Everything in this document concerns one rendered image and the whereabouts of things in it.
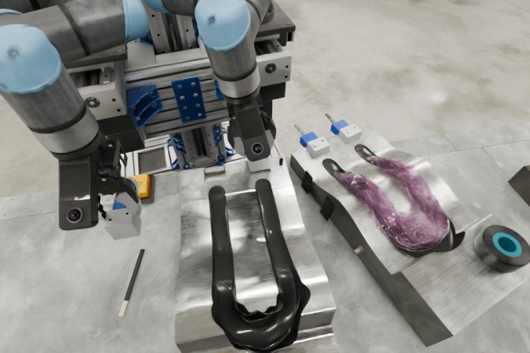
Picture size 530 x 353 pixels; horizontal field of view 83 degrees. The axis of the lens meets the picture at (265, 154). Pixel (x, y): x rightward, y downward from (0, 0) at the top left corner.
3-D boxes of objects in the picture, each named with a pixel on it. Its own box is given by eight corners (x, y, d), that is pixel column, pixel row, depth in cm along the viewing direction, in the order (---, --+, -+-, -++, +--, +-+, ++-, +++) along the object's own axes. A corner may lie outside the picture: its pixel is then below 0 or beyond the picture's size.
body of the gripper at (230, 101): (263, 103, 67) (255, 61, 56) (270, 134, 62) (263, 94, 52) (229, 111, 67) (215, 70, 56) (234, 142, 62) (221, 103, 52)
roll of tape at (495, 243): (472, 227, 61) (481, 219, 58) (516, 240, 59) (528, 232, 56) (475, 264, 56) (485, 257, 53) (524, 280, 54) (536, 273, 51)
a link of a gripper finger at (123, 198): (154, 190, 62) (128, 165, 55) (152, 215, 59) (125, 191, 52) (139, 195, 63) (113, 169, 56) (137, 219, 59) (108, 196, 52)
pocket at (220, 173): (205, 176, 76) (203, 167, 74) (225, 172, 77) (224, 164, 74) (206, 191, 73) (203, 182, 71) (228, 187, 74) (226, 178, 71)
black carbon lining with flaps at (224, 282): (207, 191, 71) (200, 167, 64) (273, 181, 73) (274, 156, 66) (220, 366, 49) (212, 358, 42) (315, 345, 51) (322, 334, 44)
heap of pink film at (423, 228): (326, 177, 75) (331, 157, 69) (380, 153, 81) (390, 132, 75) (402, 269, 60) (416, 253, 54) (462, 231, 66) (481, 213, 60)
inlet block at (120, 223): (122, 187, 68) (113, 172, 64) (145, 183, 69) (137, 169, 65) (114, 240, 60) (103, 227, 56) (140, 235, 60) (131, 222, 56)
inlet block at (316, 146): (288, 134, 90) (289, 120, 86) (302, 128, 91) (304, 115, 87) (312, 164, 82) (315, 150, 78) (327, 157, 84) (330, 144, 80)
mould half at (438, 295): (289, 165, 86) (292, 139, 77) (361, 135, 94) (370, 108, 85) (426, 347, 57) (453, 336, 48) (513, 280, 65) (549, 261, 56)
